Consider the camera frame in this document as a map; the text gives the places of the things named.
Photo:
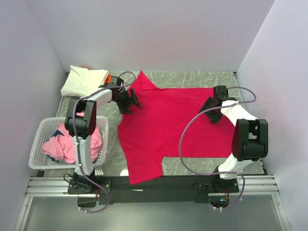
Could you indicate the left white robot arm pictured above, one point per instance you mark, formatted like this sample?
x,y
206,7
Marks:
x,y
80,121

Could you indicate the folded cream t shirt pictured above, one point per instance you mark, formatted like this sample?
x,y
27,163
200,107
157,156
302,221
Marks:
x,y
82,81

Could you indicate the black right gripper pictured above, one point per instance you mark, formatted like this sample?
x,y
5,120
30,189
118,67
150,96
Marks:
x,y
206,106

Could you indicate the red t shirt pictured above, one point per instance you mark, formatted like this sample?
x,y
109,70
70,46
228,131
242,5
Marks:
x,y
168,125

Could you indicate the aluminium rail frame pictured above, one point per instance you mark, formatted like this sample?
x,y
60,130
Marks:
x,y
41,186

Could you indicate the black base beam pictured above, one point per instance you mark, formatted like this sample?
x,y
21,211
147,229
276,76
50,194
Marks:
x,y
162,189

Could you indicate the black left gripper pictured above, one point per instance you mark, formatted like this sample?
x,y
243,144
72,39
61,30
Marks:
x,y
123,108

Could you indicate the pink t shirt in basket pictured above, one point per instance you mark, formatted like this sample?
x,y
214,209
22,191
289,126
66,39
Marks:
x,y
62,147

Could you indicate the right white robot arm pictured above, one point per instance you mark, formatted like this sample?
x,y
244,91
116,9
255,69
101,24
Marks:
x,y
249,142

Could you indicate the white plastic basket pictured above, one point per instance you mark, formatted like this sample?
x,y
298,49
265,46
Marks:
x,y
47,127

